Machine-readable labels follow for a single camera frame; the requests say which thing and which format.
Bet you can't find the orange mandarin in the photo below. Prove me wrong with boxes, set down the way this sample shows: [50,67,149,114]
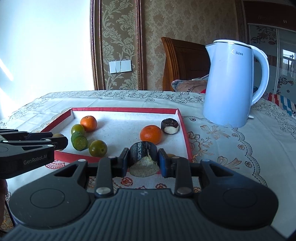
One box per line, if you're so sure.
[140,125,162,145]
[80,115,97,132]

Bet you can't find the yellow longan fruit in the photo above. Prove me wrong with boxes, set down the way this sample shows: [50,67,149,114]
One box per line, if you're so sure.
[52,133,64,138]

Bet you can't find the brown wooden headboard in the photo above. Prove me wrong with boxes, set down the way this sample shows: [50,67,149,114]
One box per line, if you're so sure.
[161,37,210,91]

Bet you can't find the green cucumber piece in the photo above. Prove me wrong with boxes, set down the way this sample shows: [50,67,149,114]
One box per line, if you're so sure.
[71,132,88,151]

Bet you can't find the black skinned yam piece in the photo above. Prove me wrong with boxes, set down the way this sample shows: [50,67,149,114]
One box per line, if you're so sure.
[161,118,180,135]

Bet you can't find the wardrobe with glass doors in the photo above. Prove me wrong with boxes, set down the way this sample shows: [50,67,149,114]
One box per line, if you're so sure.
[248,24,296,102]

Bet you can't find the person left hand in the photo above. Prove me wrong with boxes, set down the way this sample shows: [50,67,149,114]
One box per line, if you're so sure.
[0,179,8,225]

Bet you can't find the red cardboard tray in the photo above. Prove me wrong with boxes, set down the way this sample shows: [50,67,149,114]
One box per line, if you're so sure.
[42,107,193,161]

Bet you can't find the striped blanket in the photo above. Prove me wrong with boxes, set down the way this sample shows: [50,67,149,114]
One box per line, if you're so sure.
[262,92,296,118]

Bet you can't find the white wall light switch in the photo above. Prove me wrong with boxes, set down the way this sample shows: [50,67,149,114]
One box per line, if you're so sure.
[109,60,132,74]

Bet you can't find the beige printed pillow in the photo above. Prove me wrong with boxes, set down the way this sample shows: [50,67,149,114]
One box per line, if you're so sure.
[171,75,209,93]

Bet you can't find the light blue electric kettle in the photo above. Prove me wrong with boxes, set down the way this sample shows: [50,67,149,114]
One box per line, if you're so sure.
[203,39,269,128]

